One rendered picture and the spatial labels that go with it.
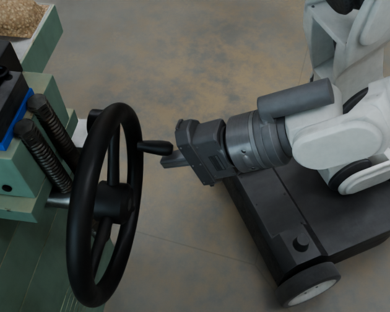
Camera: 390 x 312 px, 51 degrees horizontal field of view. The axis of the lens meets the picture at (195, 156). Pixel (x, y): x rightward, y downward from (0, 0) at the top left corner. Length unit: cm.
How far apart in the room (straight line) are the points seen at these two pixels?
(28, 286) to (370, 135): 63
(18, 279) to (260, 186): 82
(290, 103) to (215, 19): 174
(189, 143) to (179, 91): 127
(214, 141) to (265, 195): 76
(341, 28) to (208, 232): 88
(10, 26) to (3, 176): 30
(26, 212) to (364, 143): 43
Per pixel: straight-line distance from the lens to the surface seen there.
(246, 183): 135
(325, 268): 127
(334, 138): 53
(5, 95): 51
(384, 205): 146
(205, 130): 61
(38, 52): 75
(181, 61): 201
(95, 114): 88
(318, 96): 54
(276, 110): 55
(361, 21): 76
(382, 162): 133
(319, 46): 94
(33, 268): 84
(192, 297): 139
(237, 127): 58
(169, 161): 67
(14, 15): 76
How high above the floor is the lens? 133
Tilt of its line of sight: 55 degrees down
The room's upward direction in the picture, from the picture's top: straight up
